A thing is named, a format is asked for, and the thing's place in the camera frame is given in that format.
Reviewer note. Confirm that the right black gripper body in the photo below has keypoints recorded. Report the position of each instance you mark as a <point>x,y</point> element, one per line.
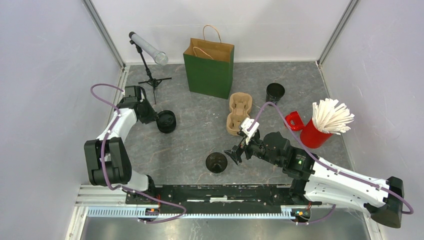
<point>255,148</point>

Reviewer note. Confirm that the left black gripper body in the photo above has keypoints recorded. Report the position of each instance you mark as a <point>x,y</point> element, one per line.
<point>149,113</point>

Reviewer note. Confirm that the black paper coffee cup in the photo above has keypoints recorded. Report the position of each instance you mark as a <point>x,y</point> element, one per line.
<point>216,162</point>

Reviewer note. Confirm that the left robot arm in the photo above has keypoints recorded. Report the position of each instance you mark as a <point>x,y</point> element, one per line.
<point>107,161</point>

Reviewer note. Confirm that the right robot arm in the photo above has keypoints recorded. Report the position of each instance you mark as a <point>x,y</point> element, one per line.
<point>318,180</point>

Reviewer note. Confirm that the stack of black lids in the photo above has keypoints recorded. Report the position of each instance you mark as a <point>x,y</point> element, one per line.
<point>166,121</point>

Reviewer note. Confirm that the black tripod stand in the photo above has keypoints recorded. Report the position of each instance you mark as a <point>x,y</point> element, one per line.
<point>153,82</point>

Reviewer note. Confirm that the cardboard cup carrier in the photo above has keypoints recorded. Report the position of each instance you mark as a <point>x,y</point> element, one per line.
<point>240,105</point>

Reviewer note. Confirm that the red mug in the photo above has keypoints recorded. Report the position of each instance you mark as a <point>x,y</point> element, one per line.
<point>310,136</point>

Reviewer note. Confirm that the grey tube on stand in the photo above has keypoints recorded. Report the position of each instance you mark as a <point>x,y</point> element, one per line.
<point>158,56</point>

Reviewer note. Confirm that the green paper bag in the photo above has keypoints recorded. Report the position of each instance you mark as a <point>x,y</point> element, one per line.
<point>209,66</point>

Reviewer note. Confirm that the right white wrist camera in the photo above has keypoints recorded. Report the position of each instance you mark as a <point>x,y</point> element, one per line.
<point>248,129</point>

